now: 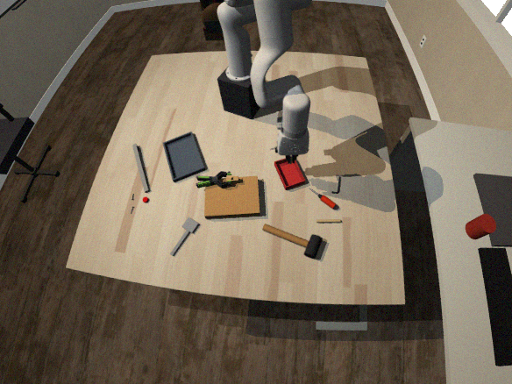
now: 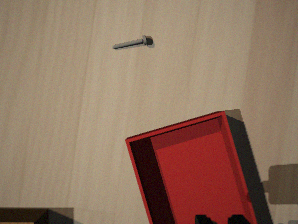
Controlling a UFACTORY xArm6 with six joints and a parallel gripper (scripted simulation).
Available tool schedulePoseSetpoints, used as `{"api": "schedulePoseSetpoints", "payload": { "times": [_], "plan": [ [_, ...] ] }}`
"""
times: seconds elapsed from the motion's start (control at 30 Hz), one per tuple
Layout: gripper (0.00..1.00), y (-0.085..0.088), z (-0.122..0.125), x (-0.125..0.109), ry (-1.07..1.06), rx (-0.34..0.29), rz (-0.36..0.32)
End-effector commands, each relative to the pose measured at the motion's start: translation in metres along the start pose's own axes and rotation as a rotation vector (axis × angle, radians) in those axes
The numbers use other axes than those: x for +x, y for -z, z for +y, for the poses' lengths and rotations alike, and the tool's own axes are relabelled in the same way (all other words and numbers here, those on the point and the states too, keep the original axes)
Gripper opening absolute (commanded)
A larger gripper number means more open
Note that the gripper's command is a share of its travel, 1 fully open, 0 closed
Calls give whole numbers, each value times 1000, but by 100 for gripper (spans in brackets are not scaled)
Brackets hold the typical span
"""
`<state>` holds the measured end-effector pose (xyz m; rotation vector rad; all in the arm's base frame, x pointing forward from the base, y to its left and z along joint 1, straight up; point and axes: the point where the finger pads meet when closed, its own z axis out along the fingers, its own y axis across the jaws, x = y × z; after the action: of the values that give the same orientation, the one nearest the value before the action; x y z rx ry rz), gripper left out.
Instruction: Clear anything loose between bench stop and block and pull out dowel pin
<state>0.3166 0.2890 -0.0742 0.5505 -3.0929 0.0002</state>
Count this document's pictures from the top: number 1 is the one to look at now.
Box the grey flat bar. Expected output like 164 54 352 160
132 144 149 193

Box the red-handled screwdriver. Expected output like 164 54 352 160
309 188 337 209

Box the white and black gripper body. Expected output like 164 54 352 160
277 128 309 156

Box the tan wooden board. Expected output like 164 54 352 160
204 176 260 219

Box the red rectangular tray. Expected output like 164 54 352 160
274 158 305 190

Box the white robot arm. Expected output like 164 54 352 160
217 0 312 139

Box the black rubber mallet with wooden handle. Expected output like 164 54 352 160
262 224 323 259

